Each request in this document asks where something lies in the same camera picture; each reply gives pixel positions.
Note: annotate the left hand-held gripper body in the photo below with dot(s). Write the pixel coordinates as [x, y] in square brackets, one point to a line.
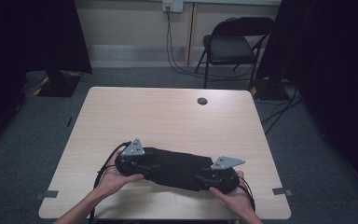
[132, 149]

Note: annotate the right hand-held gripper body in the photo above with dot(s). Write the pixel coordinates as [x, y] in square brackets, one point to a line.
[227, 163]

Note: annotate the black pants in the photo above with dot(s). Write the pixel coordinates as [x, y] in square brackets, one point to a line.
[180, 169]

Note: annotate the person's right hand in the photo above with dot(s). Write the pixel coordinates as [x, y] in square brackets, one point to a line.
[234, 200]

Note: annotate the person's left hand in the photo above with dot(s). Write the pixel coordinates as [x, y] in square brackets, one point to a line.
[112, 182]

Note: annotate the round grey table grommet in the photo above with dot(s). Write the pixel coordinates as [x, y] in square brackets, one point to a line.
[202, 101]

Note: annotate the black stand base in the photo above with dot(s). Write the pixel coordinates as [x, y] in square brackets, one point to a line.
[265, 90]
[60, 85]

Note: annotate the black folding chair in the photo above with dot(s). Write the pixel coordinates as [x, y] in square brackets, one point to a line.
[230, 48]

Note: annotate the black curtain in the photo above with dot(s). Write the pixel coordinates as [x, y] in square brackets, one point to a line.
[28, 46]
[332, 77]

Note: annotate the wooden wall strip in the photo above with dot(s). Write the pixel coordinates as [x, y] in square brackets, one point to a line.
[190, 34]

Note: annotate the white wall socket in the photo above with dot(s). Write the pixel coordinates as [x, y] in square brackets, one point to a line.
[173, 5]

